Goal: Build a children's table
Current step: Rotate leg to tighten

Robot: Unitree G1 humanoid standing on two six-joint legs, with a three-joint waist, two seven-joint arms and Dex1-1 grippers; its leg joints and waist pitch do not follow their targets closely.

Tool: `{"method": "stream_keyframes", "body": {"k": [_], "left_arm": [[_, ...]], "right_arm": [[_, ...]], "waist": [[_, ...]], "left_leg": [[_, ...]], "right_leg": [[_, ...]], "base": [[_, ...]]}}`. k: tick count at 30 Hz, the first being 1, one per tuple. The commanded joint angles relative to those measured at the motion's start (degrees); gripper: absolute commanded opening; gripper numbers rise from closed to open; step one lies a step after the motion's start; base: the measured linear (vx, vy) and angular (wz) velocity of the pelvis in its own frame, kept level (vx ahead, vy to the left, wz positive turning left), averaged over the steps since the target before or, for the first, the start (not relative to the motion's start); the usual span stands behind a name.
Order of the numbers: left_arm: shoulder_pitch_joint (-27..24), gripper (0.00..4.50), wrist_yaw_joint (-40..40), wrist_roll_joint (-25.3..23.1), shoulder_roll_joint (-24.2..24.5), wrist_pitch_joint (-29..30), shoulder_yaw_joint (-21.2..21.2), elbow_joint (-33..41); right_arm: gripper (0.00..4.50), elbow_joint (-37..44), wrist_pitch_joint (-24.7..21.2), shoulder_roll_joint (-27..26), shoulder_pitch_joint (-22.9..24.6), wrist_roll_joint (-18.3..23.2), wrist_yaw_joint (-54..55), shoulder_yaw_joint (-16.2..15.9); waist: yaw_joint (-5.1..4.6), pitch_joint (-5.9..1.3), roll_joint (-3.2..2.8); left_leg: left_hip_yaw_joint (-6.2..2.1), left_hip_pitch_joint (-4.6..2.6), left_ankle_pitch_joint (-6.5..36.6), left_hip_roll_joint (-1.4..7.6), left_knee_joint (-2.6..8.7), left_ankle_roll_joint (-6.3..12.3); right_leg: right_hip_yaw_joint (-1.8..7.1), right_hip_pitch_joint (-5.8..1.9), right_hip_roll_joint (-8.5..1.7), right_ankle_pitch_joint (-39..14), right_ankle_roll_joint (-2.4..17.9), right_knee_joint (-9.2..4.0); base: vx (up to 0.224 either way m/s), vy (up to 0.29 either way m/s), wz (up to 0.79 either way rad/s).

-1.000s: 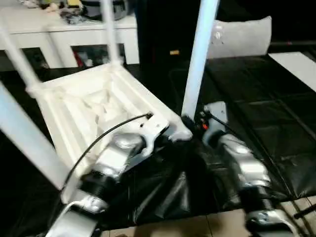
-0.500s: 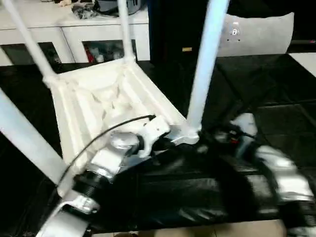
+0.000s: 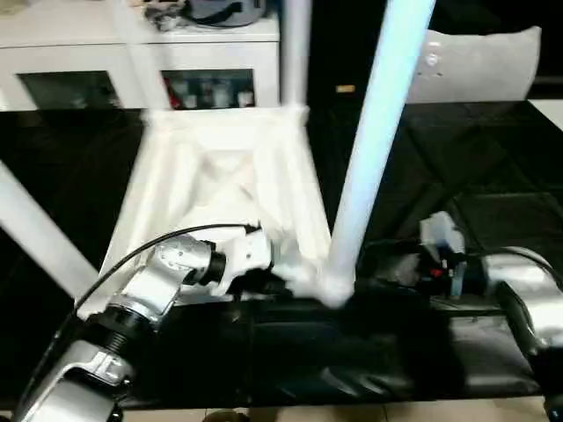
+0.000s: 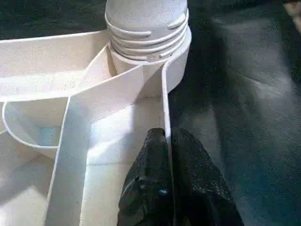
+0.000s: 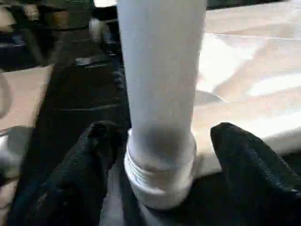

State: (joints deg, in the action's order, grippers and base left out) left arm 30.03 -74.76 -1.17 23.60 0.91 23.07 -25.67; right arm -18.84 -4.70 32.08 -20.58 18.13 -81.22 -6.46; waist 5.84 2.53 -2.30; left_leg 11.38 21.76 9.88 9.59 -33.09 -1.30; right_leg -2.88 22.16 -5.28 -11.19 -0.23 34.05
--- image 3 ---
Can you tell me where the dark clutter pile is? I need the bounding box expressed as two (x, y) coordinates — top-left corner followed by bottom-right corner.
(144, 0), (191, 33)

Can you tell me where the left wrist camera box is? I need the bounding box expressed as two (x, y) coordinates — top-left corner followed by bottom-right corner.
(210, 228), (274, 296)

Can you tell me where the grey cushion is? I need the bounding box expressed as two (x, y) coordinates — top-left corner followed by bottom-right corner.
(404, 25), (544, 105)

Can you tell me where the white plastic table top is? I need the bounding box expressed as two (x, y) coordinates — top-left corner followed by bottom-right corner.
(77, 107), (354, 316)

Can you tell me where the white sideboard with glass doors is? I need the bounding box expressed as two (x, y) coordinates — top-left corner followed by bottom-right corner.
(0, 0), (283, 112)

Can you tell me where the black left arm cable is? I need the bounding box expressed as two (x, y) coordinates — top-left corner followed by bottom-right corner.
(26, 223), (264, 397)

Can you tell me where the grey helmet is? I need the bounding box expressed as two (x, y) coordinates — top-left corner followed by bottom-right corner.
(188, 0), (270, 27)

